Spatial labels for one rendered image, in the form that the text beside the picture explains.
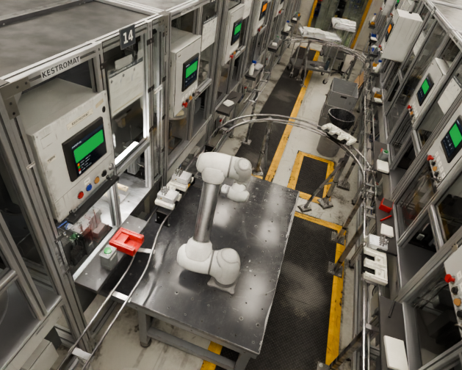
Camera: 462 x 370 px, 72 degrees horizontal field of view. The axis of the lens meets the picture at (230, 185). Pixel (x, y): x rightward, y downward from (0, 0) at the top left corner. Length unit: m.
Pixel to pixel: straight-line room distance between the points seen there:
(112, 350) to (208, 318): 0.93
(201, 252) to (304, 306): 1.36
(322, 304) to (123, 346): 1.68
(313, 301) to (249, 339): 1.19
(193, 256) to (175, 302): 0.30
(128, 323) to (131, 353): 0.23
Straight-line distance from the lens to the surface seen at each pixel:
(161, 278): 2.18
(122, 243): 2.00
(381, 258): 2.49
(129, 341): 2.75
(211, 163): 1.82
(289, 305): 3.02
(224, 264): 1.97
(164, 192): 2.28
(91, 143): 1.54
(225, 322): 2.07
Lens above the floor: 2.54
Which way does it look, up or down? 41 degrees down
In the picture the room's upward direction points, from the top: 11 degrees clockwise
